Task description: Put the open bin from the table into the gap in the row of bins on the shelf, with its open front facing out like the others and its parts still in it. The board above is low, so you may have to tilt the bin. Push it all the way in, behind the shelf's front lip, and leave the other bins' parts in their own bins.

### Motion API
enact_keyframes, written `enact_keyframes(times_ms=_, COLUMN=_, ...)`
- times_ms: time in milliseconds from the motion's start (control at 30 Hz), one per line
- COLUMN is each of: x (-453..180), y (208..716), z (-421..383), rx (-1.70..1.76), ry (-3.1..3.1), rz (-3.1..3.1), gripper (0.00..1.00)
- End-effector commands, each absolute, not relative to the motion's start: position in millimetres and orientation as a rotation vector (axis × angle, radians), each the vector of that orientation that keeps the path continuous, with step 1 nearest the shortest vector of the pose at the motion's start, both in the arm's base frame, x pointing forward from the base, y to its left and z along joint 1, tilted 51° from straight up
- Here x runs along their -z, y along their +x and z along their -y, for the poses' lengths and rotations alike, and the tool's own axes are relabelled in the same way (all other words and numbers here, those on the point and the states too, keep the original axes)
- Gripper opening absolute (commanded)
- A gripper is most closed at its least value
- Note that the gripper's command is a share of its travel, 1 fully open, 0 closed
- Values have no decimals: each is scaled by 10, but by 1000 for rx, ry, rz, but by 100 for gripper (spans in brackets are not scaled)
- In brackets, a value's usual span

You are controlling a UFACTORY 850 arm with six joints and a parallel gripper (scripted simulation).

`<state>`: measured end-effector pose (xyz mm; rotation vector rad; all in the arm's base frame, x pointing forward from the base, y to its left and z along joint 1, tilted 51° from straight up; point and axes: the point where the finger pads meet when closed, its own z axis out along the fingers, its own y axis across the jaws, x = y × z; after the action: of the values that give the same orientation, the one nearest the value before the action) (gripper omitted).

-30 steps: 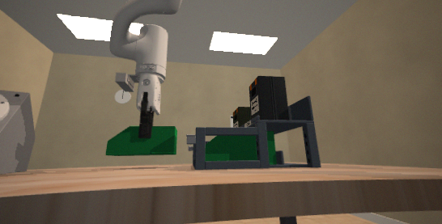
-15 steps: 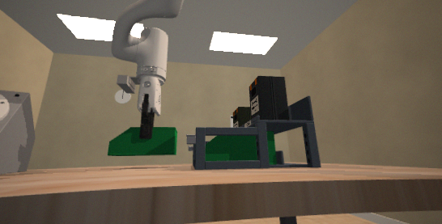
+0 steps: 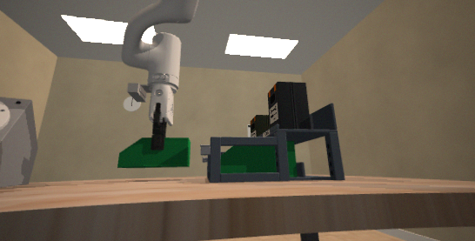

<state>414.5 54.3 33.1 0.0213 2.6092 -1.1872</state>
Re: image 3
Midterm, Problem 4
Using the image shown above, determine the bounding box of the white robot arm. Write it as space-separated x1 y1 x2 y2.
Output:
121 0 198 102

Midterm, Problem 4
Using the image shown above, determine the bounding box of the dark olive tool case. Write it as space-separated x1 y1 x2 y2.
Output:
251 115 270 137

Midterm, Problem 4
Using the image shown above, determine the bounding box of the black tool case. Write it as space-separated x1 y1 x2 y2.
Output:
268 82 311 130

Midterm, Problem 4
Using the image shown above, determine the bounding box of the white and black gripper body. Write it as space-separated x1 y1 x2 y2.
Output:
149 84 177 126

